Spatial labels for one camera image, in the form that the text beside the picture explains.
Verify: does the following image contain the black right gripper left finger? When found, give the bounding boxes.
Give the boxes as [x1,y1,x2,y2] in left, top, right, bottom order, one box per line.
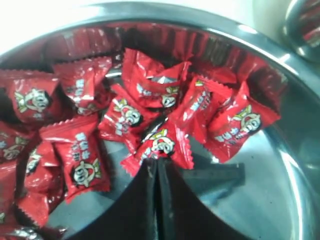
[68,158,157,240]

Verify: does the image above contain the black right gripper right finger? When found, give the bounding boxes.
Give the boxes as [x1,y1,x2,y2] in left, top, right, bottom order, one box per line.
[157,158,249,240]

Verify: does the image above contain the red candy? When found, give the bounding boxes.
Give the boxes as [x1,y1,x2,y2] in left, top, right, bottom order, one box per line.
[120,120,194,177]
[204,81,280,163]
[39,114,111,204]

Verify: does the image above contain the round stainless steel plate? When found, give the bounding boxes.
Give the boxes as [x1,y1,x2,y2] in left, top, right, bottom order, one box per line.
[0,2,320,240]

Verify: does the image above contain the stainless steel cup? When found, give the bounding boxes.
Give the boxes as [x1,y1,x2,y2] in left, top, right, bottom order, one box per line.
[282,0,320,64]

